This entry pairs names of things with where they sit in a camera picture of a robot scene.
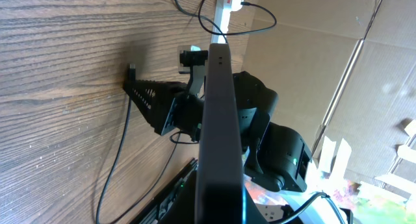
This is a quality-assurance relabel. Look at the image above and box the white power strip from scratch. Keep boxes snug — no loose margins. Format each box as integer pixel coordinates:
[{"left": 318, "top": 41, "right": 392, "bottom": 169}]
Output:
[{"left": 213, "top": 0, "right": 231, "bottom": 34}]

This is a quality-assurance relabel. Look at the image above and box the white charger plug adapter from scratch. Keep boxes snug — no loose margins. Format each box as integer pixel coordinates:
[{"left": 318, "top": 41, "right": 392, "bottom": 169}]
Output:
[{"left": 223, "top": 0, "right": 244, "bottom": 12}]

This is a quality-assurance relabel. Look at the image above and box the brown cardboard backdrop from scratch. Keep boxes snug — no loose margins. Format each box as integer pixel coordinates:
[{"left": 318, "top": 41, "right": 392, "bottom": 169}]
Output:
[{"left": 243, "top": 0, "right": 415, "bottom": 198}]

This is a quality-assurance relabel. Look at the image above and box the black USB charging cable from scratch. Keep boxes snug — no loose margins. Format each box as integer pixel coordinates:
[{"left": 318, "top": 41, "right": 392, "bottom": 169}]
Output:
[{"left": 96, "top": 0, "right": 278, "bottom": 224}]

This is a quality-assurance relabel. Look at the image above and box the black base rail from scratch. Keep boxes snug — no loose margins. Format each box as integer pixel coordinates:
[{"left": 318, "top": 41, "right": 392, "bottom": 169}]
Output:
[{"left": 129, "top": 158, "right": 198, "bottom": 224}]

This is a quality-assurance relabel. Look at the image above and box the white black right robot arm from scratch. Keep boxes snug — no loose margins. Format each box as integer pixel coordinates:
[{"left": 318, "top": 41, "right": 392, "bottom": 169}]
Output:
[{"left": 123, "top": 66, "right": 312, "bottom": 223}]

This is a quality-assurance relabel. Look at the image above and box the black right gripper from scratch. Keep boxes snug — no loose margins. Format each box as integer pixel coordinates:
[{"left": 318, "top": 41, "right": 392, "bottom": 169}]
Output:
[{"left": 123, "top": 68, "right": 205, "bottom": 142}]

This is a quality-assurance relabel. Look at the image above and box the Galaxy S24 smartphone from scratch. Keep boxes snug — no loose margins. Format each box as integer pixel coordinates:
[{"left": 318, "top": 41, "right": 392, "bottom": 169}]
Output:
[{"left": 194, "top": 44, "right": 245, "bottom": 223}]

